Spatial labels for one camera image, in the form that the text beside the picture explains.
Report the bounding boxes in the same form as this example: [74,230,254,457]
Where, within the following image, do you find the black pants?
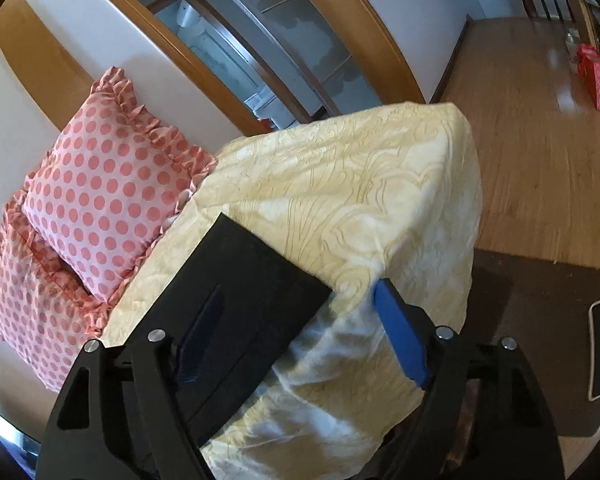
[160,212,334,448]

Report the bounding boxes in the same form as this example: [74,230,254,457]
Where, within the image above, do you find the yellow patterned bedspread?
[100,101,483,480]

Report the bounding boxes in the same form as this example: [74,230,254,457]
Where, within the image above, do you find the red gift bag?
[576,43,600,114]

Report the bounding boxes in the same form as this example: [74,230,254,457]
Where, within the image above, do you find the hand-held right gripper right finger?
[374,279,564,480]

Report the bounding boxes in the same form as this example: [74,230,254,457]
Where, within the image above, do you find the wooden door frame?
[0,0,427,134]

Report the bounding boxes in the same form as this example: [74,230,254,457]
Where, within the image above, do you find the pink polka dot pillow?
[0,192,111,394]
[22,66,219,301]

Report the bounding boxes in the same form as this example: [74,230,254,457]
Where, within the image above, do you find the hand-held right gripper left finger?
[36,285,222,480]

